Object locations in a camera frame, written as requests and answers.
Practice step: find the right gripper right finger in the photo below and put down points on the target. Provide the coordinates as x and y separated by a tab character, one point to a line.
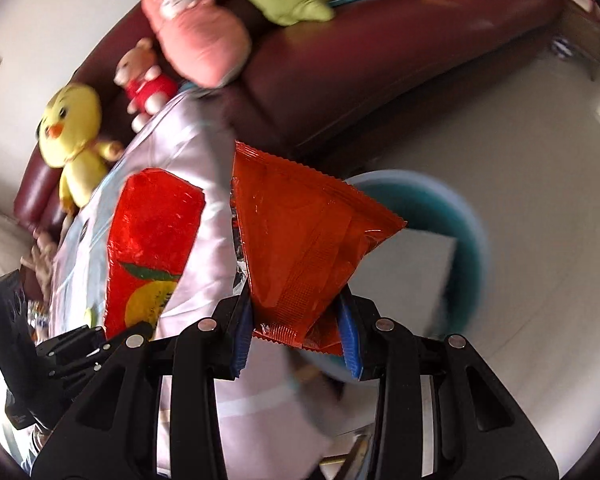
479	429

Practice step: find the large red snack bag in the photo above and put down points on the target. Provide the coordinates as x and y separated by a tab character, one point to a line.
152	233

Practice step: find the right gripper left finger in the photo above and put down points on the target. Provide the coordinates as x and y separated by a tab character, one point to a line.
110	431

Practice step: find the teddy bear red outfit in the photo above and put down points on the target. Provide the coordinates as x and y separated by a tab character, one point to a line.
146	85

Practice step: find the teal trash bin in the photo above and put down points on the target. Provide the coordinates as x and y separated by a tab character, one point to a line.
430	276

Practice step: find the plaid pink grey tablecloth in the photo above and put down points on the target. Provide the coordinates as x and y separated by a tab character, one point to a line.
281	416

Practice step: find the yellow chick plush toy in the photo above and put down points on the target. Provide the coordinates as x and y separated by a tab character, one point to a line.
68	140

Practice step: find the orange-red snack wrapper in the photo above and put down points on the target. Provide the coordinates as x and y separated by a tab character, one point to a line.
303	235

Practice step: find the dark red leather sofa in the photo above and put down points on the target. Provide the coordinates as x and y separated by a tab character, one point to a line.
334	95

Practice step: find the pink carrot rabbit plush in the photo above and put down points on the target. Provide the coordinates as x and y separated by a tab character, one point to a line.
205	43

